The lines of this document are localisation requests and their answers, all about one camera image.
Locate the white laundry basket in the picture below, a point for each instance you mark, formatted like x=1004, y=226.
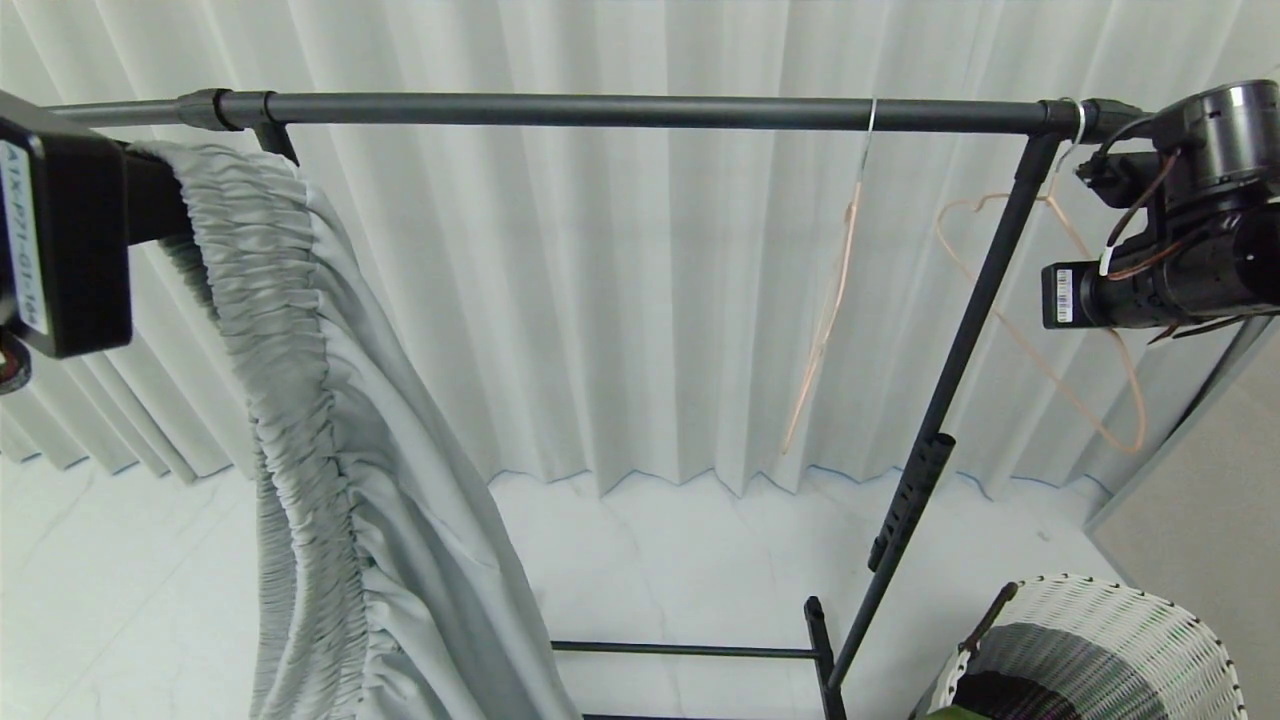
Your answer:
x=1130, y=640

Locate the pink clothes hanger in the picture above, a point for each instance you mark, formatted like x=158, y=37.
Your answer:
x=848, y=240
x=1138, y=400

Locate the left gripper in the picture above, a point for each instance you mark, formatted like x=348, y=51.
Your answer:
x=80, y=240

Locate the green garment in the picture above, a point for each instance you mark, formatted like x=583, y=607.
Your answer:
x=955, y=713

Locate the black clothes rack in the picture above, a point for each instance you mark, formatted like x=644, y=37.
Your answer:
x=600, y=110

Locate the pale grey shorts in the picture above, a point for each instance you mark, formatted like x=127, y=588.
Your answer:
x=400, y=500

